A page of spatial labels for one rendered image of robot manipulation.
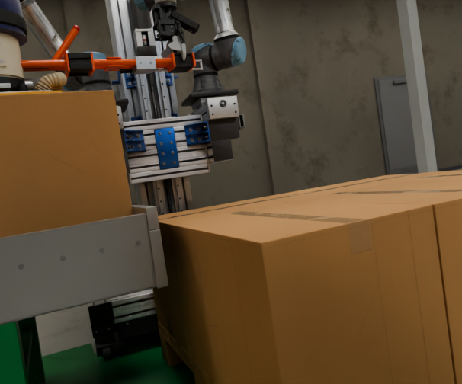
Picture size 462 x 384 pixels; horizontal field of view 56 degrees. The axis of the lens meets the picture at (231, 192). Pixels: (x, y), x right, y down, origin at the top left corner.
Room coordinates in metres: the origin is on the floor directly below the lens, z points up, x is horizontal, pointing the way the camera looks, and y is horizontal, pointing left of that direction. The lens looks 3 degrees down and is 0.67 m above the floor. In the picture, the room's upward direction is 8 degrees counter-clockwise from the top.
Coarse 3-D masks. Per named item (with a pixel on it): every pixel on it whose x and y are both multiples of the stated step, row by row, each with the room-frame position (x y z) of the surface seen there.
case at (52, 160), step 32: (0, 96) 1.14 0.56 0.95; (32, 96) 1.17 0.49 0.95; (64, 96) 1.21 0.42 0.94; (96, 96) 1.25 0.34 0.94; (0, 128) 1.14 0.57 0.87; (32, 128) 1.17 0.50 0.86; (64, 128) 1.20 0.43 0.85; (96, 128) 1.24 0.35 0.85; (0, 160) 1.13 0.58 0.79; (32, 160) 1.16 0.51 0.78; (64, 160) 1.20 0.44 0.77; (96, 160) 1.24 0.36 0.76; (0, 192) 1.13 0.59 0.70; (32, 192) 1.16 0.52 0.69; (64, 192) 1.19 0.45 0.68; (96, 192) 1.23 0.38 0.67; (128, 192) 1.27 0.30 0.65; (0, 224) 1.12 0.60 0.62; (32, 224) 1.15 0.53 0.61; (64, 224) 1.19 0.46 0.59
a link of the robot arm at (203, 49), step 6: (198, 48) 2.01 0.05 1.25; (204, 48) 2.01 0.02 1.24; (210, 48) 2.00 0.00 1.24; (198, 54) 2.01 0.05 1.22; (204, 54) 2.00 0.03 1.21; (210, 54) 1.99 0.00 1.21; (204, 60) 2.00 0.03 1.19; (210, 60) 1.99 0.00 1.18; (198, 66) 2.02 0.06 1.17; (204, 66) 2.01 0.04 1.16; (210, 66) 2.01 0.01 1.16; (198, 72) 2.02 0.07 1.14
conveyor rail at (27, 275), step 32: (96, 224) 1.05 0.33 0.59; (128, 224) 1.08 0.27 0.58; (0, 256) 0.97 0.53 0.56; (32, 256) 1.00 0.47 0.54; (64, 256) 1.02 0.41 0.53; (96, 256) 1.05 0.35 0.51; (128, 256) 1.08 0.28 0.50; (0, 288) 0.97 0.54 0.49; (32, 288) 0.99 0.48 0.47; (64, 288) 1.02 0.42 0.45; (96, 288) 1.04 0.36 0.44; (128, 288) 1.07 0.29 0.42; (0, 320) 0.96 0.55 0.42
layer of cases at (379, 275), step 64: (320, 192) 1.63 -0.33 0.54; (384, 192) 1.27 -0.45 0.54; (448, 192) 1.04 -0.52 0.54; (192, 256) 1.10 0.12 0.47; (256, 256) 0.75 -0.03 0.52; (320, 256) 0.77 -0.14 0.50; (384, 256) 0.82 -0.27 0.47; (448, 256) 0.89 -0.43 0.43; (192, 320) 1.19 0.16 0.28; (256, 320) 0.78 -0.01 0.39; (320, 320) 0.76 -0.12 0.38; (384, 320) 0.82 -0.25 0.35; (448, 320) 0.88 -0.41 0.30
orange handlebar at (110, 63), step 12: (24, 60) 1.34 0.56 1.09; (36, 60) 1.35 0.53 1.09; (48, 60) 1.36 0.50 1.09; (60, 60) 1.38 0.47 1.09; (96, 60) 1.42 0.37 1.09; (108, 60) 1.44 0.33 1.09; (120, 60) 1.46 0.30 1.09; (132, 60) 1.47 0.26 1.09; (156, 60) 1.51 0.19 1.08; (168, 60) 1.53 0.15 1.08
